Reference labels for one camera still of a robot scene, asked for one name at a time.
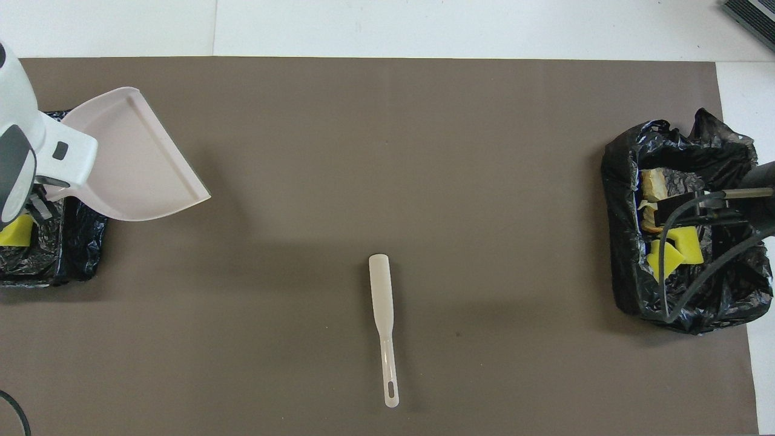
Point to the grey ribbed device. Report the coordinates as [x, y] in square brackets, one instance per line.
[757, 15]

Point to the beige plastic dustpan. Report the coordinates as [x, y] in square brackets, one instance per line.
[139, 169]

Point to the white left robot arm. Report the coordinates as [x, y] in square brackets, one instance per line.
[12, 121]

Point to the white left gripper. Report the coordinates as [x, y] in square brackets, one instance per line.
[69, 154]

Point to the black bag lined bin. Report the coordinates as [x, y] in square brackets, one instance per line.
[726, 297]
[79, 242]

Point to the striped croissant piece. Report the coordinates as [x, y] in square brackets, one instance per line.
[648, 223]
[654, 183]

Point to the yellow sponge piece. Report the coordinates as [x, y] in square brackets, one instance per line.
[17, 233]
[655, 260]
[690, 245]

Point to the brown table mat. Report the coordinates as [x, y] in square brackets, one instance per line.
[363, 181]

